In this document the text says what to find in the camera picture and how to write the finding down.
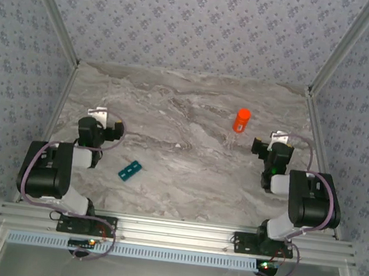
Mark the teal weekly pill organizer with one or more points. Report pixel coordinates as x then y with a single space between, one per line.
130 171

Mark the aluminium mounting rail beam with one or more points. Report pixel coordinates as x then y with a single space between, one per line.
173 232

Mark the small circuit board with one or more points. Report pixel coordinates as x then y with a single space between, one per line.
82 242
268 265

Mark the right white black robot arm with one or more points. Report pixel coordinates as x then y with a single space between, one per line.
314 207

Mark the orange pill bottle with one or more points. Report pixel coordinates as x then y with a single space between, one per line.
241 121

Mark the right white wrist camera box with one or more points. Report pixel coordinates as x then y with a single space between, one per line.
279 136

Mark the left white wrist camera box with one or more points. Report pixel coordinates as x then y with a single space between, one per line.
98 114

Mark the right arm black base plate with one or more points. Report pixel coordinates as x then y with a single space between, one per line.
242 244

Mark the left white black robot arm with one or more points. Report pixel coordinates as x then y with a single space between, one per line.
45 171

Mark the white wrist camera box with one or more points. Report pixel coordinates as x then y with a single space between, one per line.
98 114
279 136

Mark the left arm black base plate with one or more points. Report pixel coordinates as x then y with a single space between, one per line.
109 226

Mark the aluminium frame post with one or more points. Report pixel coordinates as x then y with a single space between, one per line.
343 46
54 11

